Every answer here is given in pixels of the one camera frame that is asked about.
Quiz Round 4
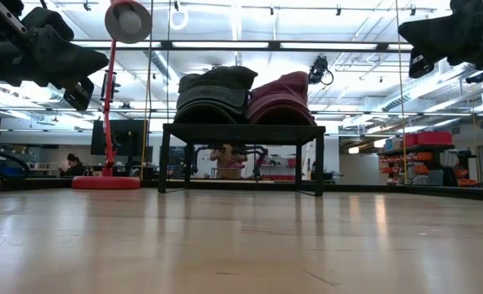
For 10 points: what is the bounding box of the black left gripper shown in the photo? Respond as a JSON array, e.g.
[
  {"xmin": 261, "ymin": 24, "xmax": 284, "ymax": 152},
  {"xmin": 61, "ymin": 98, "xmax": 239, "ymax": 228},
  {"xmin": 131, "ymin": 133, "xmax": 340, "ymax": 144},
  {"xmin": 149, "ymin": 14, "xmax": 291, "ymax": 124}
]
[{"xmin": 0, "ymin": 0, "xmax": 110, "ymax": 111}]

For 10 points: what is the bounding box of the maroon baseball cap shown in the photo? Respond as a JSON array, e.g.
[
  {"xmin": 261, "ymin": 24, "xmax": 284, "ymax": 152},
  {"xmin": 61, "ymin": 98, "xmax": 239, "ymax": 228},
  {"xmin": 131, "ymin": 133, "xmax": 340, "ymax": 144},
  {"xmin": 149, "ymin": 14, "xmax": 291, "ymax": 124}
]
[
  {"xmin": 247, "ymin": 71, "xmax": 311, "ymax": 108},
  {"xmin": 244, "ymin": 100, "xmax": 317, "ymax": 126}
]

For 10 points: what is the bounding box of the black monitor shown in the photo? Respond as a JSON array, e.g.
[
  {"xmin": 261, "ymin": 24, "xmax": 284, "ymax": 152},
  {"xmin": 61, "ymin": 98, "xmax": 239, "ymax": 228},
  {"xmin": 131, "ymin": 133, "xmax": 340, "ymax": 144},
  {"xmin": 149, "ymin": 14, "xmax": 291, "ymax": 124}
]
[{"xmin": 90, "ymin": 118, "xmax": 150, "ymax": 157}]

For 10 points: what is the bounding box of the shelf with red bins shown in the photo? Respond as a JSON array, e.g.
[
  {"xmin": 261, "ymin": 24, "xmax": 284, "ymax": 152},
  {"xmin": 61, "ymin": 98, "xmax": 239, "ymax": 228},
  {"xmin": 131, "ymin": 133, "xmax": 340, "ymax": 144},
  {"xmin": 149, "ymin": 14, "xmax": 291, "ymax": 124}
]
[{"xmin": 378, "ymin": 130, "xmax": 457, "ymax": 187}]

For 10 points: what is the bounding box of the person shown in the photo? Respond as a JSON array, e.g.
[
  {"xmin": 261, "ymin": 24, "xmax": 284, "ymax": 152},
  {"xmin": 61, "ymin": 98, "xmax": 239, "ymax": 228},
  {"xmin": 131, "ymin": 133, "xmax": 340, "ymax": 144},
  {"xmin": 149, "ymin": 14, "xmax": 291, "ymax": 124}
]
[{"xmin": 58, "ymin": 153, "xmax": 87, "ymax": 178}]

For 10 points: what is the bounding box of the red desk lamp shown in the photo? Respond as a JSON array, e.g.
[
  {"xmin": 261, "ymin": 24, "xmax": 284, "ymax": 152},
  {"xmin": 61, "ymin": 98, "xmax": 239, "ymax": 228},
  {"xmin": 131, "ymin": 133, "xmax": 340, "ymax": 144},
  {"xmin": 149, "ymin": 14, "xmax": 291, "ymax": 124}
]
[{"xmin": 70, "ymin": 0, "xmax": 153, "ymax": 190}]

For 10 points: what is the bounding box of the black perforated metal shelf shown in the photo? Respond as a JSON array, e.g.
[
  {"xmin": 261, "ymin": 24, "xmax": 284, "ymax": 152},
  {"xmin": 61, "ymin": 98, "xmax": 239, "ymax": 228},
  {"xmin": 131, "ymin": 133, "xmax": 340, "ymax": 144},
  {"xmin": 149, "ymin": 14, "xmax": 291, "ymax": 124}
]
[{"xmin": 158, "ymin": 123, "xmax": 327, "ymax": 198}]

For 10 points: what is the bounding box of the black camera on frame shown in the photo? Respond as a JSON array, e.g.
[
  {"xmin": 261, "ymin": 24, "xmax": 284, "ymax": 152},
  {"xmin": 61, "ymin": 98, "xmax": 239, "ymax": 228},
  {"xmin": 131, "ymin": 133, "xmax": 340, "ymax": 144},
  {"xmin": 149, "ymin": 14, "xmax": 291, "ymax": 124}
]
[{"xmin": 307, "ymin": 56, "xmax": 335, "ymax": 87}]

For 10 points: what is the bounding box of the black metal table frame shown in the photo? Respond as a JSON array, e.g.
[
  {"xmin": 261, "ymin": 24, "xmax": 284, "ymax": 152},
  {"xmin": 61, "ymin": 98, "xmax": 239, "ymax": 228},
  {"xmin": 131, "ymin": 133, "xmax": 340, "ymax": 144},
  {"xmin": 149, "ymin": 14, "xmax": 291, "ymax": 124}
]
[{"xmin": 0, "ymin": 39, "xmax": 483, "ymax": 204}]

